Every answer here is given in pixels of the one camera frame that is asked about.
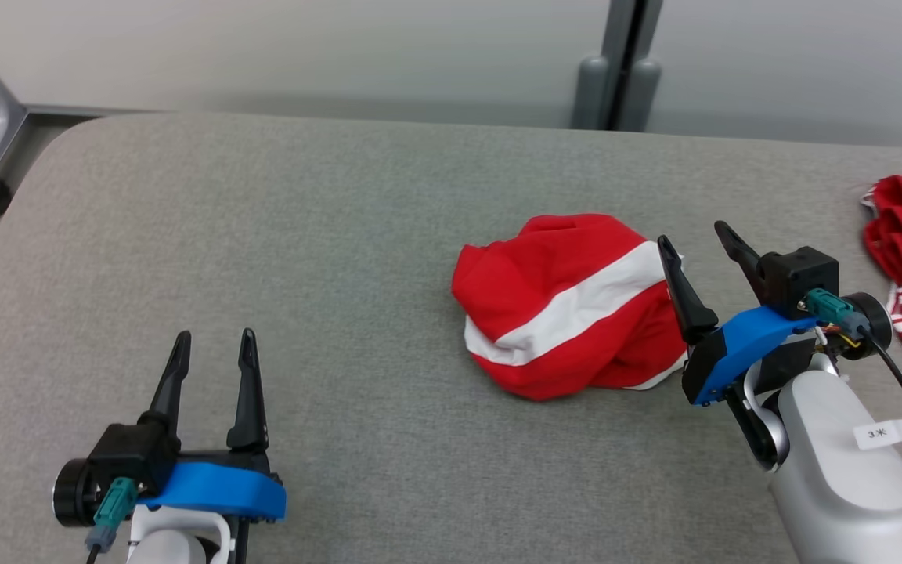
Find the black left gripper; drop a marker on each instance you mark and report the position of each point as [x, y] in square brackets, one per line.
[73, 493]

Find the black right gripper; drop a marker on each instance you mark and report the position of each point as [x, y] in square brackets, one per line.
[705, 368]

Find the red shorts with white stripe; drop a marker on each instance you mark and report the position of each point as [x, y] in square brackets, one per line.
[553, 266]

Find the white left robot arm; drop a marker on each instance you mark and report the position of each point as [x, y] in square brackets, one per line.
[169, 544]

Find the blue right camera mount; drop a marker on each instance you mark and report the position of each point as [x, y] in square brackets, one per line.
[748, 345]

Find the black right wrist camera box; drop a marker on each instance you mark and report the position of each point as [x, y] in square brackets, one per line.
[803, 274]

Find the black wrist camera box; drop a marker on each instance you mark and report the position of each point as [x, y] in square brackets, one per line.
[134, 458]
[803, 274]

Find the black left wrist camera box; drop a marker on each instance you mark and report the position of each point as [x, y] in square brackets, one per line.
[134, 458]

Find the grey rounded post foot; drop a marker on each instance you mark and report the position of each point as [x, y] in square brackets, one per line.
[592, 94]
[640, 94]

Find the grey vertical wall post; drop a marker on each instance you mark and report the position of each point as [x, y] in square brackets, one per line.
[635, 39]

